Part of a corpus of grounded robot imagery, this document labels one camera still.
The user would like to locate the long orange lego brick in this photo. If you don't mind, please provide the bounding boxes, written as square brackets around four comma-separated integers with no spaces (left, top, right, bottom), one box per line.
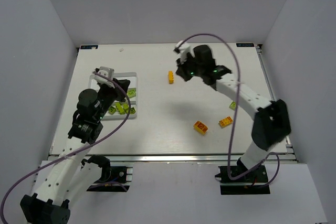
[168,71,174,84]

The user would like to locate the light green lego brick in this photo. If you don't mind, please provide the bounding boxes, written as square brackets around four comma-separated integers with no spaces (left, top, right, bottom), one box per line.
[127,88,137,98]

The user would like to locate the small dark green lego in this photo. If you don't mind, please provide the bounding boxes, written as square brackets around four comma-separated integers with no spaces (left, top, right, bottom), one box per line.
[108,106,117,115]

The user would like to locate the pale green lego brick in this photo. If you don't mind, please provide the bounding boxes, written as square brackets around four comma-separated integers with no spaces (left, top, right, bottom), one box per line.
[229,101,236,110]

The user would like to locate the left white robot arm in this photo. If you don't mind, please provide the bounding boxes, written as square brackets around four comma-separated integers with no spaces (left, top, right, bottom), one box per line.
[20,76,130,223]

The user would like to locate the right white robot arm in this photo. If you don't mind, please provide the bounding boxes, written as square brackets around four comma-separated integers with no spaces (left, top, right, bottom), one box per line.
[174,42,291,171]

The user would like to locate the white compartment tray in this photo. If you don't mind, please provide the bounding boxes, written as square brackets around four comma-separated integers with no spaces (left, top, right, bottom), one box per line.
[88,72,138,121]

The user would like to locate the right blue label sticker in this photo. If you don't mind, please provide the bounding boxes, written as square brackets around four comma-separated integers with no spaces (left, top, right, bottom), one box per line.
[236,42,255,47]

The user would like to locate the blue label sticker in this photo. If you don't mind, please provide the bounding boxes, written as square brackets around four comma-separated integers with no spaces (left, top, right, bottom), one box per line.
[236,42,255,47]
[80,45,98,50]

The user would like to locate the left blue label sticker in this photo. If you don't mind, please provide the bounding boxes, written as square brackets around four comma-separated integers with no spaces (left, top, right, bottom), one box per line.
[80,45,98,50]

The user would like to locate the orange curved lego brick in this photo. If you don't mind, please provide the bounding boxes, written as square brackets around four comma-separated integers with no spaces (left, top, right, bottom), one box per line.
[193,121,208,135]

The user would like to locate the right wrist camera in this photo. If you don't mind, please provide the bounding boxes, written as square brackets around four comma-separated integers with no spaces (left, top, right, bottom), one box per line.
[173,40,194,62]

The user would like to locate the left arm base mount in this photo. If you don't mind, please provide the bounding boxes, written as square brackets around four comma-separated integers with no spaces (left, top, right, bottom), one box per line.
[87,165,133,193]

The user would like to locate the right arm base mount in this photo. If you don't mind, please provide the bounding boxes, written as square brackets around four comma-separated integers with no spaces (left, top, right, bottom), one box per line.
[215,165,270,195]

